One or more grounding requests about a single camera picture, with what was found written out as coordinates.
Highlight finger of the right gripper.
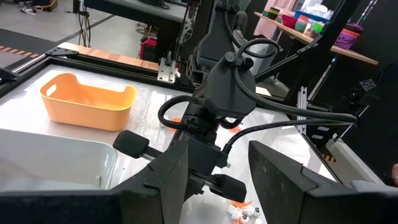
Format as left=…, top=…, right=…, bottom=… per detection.
left=208, top=173, right=248, bottom=203
left=112, top=129, right=150, bottom=159

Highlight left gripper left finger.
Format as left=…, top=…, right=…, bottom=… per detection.
left=0, top=139, right=190, bottom=224

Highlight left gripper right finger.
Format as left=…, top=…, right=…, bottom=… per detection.
left=248, top=140, right=398, bottom=224

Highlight yellow plastic bin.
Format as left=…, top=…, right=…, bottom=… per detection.
left=39, top=72, right=137, bottom=132

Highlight grey plastic bin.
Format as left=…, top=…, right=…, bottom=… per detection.
left=0, top=128, right=118, bottom=191

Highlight silver aluminium extrusion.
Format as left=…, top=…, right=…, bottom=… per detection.
left=297, top=86, right=308, bottom=134

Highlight red device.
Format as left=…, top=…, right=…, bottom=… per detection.
left=139, top=37, right=158, bottom=62

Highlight grey work table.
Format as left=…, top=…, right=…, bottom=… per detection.
left=83, top=0, right=193, bottom=32

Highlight pink cloth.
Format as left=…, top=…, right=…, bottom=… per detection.
left=253, top=0, right=299, bottom=38

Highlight black mat with orange stripes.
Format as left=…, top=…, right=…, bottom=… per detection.
left=0, top=27, right=58, bottom=68

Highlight wooden shelf board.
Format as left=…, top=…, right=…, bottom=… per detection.
left=254, top=11, right=379, bottom=66

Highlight red bowl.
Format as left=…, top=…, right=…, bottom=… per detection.
left=281, top=14, right=299, bottom=29

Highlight stack of coloured cups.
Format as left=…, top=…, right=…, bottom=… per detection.
left=294, top=15, right=309, bottom=34

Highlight purple plastic bin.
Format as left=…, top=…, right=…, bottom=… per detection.
left=335, top=27, right=362, bottom=50

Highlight green cup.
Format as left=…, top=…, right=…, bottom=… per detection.
left=310, top=21, right=326, bottom=35

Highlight blue tray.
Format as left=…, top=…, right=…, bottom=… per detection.
left=294, top=10, right=331, bottom=24

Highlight white tissue bundle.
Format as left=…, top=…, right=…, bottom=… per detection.
left=298, top=0, right=330, bottom=18

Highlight black looped wrist cable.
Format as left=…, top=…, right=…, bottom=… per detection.
left=157, top=95, right=203, bottom=131

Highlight black right camera cable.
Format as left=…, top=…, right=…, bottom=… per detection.
left=222, top=119, right=355, bottom=156

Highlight silver metal bracket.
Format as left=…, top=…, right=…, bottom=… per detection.
left=157, top=57, right=177, bottom=84

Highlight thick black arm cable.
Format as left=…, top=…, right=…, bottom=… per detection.
left=233, top=37, right=358, bottom=124

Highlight black floor cables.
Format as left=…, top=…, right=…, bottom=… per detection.
left=77, top=0, right=93, bottom=47

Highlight yellow cable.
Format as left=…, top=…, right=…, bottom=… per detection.
left=18, top=0, right=58, bottom=13

